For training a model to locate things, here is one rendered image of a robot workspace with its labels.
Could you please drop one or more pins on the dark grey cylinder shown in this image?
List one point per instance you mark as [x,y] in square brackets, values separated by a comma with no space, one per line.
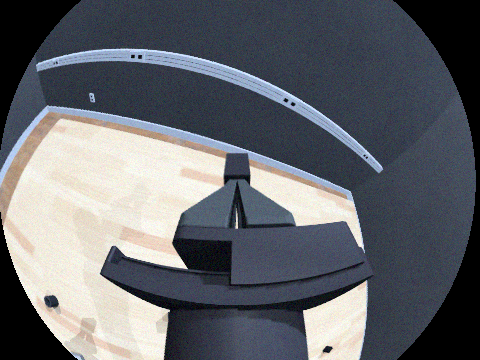
[51,300]

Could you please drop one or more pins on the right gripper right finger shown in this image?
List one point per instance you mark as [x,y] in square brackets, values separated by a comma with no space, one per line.
[255,210]

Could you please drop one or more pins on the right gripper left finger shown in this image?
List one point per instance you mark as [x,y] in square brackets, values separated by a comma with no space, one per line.
[216,209]

